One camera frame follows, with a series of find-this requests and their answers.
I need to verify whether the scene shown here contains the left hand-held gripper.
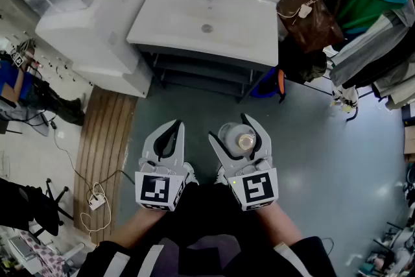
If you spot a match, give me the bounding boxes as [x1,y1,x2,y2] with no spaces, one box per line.
[134,120,189,212]

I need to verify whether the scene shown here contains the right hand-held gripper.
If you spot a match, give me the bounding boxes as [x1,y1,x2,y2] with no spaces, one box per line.
[208,113,279,212]

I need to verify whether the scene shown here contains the clear plastic cup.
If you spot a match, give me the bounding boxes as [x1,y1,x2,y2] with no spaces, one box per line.
[217,122,257,158]

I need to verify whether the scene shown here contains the person's right forearm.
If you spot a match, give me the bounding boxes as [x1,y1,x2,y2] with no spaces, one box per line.
[255,202,312,249]

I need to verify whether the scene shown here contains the person's left forearm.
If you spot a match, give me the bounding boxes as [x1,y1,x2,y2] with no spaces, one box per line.
[106,206,172,249]

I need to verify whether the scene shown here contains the white washbasin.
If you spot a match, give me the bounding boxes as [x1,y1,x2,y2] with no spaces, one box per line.
[126,0,280,68]

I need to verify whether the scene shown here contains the person's right white shoe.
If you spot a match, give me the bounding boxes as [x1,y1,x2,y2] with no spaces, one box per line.
[214,165,230,186]

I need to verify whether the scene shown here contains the person's white shoe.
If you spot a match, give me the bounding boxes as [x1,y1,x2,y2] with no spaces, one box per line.
[183,162,199,186]
[214,165,230,186]

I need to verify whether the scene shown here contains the person's left white shoe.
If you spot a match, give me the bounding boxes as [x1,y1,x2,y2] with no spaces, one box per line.
[183,162,199,186]

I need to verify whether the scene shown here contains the slatted wooden floor mat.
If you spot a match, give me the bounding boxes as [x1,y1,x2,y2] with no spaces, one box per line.
[73,86,139,244]

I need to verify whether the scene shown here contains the blue bag with orange trim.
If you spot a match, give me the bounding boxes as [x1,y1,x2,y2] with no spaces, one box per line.
[251,67,287,104]

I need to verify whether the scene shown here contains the black trousers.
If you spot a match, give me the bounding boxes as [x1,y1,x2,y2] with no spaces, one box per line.
[155,183,260,250]

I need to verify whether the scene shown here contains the white power strip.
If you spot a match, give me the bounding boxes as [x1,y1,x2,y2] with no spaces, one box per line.
[88,194,106,211]

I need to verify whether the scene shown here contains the dark hanging garment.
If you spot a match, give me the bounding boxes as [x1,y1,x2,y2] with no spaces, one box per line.
[278,38,328,84]

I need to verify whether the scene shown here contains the white patterned cloth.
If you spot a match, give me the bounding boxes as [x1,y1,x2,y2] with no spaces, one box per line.
[330,84,359,114]

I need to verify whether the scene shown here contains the black jacket with white stripes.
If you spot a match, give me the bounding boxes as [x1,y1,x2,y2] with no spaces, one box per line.
[76,235,338,277]

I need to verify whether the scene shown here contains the brown leather bag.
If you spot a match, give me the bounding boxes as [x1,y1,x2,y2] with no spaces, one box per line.
[276,0,345,54]

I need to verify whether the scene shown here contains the white bathtub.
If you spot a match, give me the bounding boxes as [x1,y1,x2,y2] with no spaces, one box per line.
[34,0,153,99]

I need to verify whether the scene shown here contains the black office chair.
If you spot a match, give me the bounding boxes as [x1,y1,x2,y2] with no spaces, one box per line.
[0,176,74,237]

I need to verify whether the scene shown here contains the grey garment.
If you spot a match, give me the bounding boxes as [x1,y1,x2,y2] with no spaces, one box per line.
[329,6,415,88]

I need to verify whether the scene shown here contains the checkered cloth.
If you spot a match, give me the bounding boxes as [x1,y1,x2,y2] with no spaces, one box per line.
[19,230,65,273]

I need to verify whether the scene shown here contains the cardboard box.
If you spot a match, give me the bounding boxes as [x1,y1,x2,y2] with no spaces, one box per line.
[403,125,415,163]

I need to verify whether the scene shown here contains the white power strip cable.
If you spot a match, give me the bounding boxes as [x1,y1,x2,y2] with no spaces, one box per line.
[79,182,113,233]

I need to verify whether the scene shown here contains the dark vanity cabinet frame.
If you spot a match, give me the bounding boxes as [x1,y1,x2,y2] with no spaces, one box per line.
[137,44,273,104]

